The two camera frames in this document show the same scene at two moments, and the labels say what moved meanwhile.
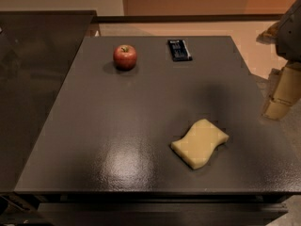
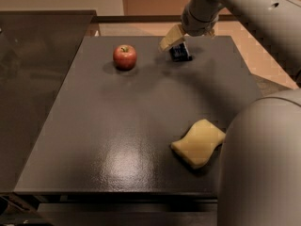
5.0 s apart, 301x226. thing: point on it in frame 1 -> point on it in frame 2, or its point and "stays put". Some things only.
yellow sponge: [199, 143] stays put
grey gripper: [290, 37] -> [195, 25]
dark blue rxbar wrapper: [179, 50] stays put
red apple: [125, 56] stays put
